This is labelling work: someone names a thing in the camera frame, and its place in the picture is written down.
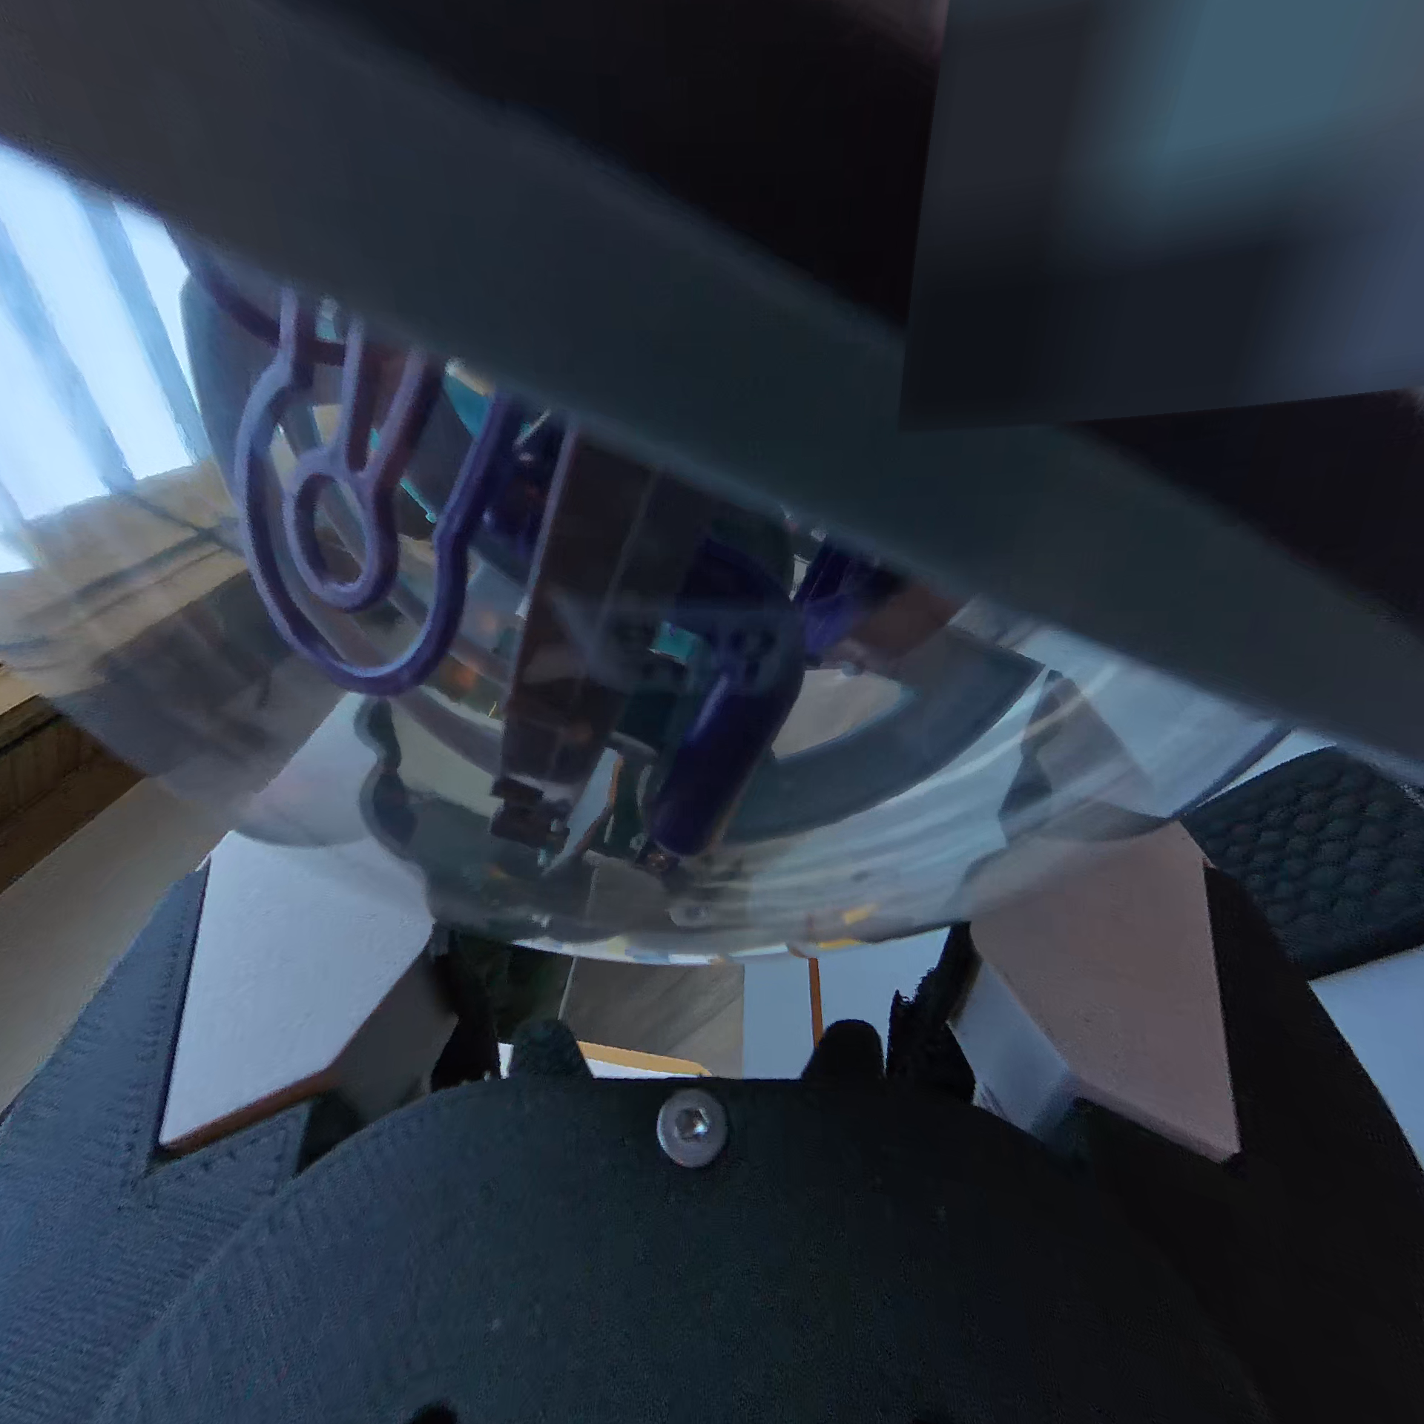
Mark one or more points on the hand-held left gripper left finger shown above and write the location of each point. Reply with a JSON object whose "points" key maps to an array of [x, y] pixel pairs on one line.
{"points": [[278, 978]]}

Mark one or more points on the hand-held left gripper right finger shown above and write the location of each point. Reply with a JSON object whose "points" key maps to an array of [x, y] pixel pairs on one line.
{"points": [[1124, 1000]]}

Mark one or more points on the transparent maze ball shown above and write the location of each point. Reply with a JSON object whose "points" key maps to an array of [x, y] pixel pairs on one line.
{"points": [[367, 622]]}

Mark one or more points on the black honeycomb mat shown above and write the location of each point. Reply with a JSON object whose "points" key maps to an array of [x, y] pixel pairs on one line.
{"points": [[1324, 856]]}

